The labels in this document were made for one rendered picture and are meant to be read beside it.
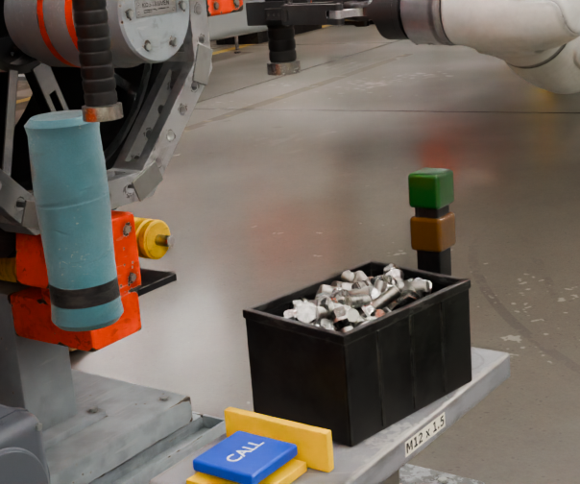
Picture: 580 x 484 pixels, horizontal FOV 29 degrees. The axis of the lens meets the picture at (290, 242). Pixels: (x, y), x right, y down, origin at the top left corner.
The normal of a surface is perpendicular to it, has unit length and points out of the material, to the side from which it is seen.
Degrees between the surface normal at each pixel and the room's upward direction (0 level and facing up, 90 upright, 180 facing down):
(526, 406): 0
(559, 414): 0
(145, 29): 90
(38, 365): 90
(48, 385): 90
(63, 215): 92
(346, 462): 0
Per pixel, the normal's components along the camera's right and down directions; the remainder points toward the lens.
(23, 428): 0.72, -0.28
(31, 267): -0.58, 0.09
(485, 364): -0.07, -0.96
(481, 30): -0.51, 0.64
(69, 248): -0.05, 0.32
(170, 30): 0.81, 0.10
